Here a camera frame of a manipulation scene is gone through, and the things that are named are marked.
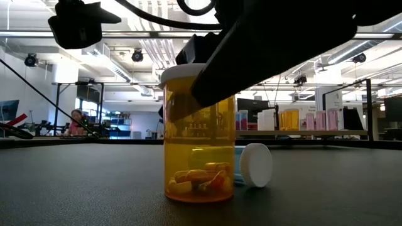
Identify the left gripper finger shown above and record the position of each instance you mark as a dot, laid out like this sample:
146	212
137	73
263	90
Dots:
108	19

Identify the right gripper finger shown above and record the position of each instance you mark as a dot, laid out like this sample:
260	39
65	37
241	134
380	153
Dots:
251	62
161	113

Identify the blue pill bottle white cap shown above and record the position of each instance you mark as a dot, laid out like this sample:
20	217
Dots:
256	165

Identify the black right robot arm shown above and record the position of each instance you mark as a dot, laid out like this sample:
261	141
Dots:
377	11

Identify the wooden shelf board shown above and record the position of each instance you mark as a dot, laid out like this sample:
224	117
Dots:
282	133

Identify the blue storage shelves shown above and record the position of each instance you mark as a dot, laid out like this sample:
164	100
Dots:
122	125

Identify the black computer monitor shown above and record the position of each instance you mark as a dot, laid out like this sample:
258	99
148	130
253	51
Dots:
351	119
394	110
254	105

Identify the black overhead crossbar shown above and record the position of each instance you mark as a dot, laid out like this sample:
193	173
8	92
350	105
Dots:
154	34

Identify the person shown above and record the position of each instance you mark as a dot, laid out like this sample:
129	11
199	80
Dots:
76	120

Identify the black table mat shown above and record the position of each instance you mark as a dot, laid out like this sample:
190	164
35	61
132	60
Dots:
94	194

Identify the black monitor blue screen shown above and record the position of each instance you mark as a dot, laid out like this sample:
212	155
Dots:
9	108

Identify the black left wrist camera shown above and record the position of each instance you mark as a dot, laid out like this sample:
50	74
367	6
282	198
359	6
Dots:
75	31

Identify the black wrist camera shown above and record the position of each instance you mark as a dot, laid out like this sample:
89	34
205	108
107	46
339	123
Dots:
75	31
194	48

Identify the black aluminium rig frame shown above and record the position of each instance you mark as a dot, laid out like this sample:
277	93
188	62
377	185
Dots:
144	142

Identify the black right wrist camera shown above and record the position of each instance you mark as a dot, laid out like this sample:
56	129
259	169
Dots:
194	48

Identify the black metal frame stand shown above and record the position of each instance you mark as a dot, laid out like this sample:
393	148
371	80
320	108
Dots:
57	97

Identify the black metal shelf frame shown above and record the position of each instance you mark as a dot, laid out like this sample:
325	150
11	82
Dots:
368	119

